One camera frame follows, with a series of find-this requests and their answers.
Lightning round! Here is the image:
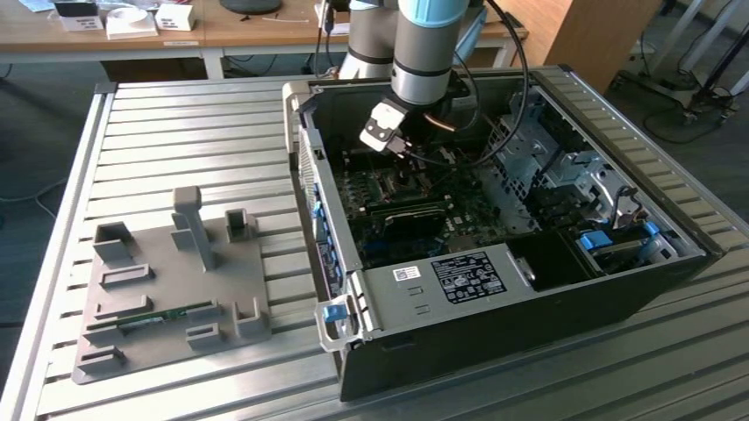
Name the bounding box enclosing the wooden desk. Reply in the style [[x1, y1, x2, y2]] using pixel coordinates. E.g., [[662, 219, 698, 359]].
[[0, 0, 207, 67], [201, 0, 531, 82]]

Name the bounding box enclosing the black graphics card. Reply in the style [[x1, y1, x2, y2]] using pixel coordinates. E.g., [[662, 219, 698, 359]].
[[379, 209, 450, 249]]

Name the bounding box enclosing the metal equipment stand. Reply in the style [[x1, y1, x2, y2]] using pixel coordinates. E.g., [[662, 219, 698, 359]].
[[611, 0, 749, 144]]

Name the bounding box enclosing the white round printed part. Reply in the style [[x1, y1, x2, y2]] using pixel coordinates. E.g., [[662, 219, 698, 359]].
[[102, 6, 160, 41]]

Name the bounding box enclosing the green motherboard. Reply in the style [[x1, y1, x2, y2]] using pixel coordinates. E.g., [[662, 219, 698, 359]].
[[329, 144, 514, 269]]

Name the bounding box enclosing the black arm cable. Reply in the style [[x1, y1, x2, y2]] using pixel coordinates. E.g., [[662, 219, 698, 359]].
[[396, 0, 535, 168]]

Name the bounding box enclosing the white labelled box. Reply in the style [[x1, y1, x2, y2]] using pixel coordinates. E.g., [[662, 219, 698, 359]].
[[153, 3, 196, 32], [60, 14, 105, 32]]

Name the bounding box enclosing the black drive cable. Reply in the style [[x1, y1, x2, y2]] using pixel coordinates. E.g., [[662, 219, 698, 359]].
[[604, 184, 644, 232]]

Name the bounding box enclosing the silver power supply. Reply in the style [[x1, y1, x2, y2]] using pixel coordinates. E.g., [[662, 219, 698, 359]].
[[349, 243, 536, 342]]

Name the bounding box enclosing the wooden cabinet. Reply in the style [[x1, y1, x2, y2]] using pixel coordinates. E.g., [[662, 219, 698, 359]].
[[542, 0, 666, 96]]

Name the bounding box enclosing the hard disk in blue carrier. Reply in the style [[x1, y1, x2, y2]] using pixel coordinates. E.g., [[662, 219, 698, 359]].
[[575, 231, 657, 267]]

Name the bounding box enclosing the grey parts rack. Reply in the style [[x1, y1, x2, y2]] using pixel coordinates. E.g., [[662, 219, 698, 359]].
[[69, 186, 275, 386]]

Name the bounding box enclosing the black round pad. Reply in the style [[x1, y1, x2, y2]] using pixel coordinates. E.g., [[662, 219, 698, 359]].
[[220, 0, 283, 14]]

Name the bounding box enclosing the green RAM stick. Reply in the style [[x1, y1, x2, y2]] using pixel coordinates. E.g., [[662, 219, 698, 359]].
[[368, 197, 451, 217], [114, 306, 195, 331]]

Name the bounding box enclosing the grey metal drive cage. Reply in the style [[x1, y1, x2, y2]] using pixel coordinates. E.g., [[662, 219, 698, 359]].
[[476, 89, 603, 233]]

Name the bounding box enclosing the black PC case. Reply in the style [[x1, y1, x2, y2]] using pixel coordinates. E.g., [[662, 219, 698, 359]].
[[280, 64, 749, 403]]

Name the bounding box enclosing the white paper box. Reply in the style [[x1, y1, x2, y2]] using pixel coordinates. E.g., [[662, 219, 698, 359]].
[[313, 2, 352, 37]]

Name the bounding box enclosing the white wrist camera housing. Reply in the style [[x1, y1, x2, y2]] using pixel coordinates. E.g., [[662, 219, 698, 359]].
[[357, 98, 410, 153]]

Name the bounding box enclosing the thin metal locking lever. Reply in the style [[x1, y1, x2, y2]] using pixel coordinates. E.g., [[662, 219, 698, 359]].
[[424, 172, 456, 196]]

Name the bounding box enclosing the CPU socket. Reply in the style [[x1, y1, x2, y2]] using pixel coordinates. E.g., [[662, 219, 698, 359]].
[[373, 168, 431, 201]]

